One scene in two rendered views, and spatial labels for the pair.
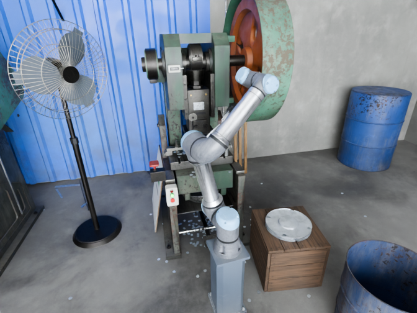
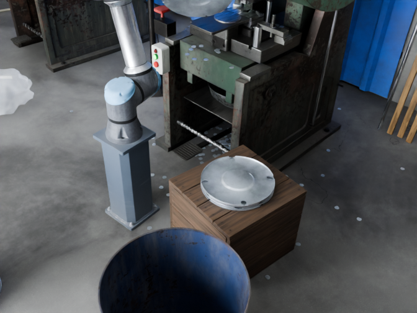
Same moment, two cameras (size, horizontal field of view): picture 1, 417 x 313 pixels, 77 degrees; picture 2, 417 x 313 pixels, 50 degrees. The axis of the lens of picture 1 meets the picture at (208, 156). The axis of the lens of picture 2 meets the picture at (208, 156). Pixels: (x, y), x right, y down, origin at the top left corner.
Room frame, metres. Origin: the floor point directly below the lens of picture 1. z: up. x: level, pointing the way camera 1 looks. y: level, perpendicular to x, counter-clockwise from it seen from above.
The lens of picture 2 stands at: (0.49, -1.52, 1.52)
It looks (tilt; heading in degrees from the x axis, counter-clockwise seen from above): 38 degrees down; 55
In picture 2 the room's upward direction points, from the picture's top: 2 degrees clockwise
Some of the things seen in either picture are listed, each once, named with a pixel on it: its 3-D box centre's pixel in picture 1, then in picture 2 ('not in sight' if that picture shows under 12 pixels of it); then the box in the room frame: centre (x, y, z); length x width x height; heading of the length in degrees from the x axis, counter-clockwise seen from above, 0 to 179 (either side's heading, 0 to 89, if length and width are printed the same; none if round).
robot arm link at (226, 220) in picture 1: (226, 222); (121, 97); (1.06, -0.09, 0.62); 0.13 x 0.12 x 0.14; 26
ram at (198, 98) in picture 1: (197, 108); not in sight; (1.74, 0.06, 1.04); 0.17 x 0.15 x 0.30; 12
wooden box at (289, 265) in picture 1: (285, 246); (234, 215); (1.34, -0.51, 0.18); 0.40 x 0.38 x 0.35; 5
